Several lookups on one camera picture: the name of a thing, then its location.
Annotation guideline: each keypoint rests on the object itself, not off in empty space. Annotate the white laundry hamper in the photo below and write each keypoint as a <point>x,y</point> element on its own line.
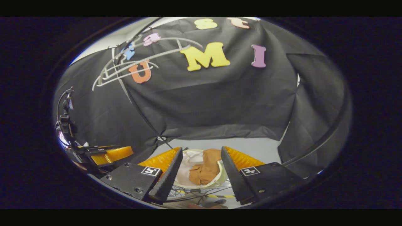
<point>188,172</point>

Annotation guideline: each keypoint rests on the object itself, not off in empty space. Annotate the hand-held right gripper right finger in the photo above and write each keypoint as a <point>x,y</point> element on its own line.
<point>234,179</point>

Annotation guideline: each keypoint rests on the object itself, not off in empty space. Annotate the yellow black floor tape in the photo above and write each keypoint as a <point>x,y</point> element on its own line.
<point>220,196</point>

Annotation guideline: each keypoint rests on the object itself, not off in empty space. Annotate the black backdrop cloth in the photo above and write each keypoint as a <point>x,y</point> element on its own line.
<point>220,103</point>

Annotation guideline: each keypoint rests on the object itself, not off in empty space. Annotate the small white clip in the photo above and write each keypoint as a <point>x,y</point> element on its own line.
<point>161,138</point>

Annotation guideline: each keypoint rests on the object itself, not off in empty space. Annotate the white plastic hanger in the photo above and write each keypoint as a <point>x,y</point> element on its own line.
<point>125,76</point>
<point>147,40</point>

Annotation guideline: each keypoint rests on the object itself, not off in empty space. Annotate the brown shirt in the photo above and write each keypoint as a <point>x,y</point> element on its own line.
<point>207,169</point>

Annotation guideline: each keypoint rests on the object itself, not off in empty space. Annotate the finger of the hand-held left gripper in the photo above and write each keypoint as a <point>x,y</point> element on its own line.
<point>100,150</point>

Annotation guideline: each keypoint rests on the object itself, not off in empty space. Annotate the black clothes rack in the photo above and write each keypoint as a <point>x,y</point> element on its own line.
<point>301,155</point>

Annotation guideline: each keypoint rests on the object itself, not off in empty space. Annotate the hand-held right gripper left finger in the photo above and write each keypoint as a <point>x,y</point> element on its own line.
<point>168,175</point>

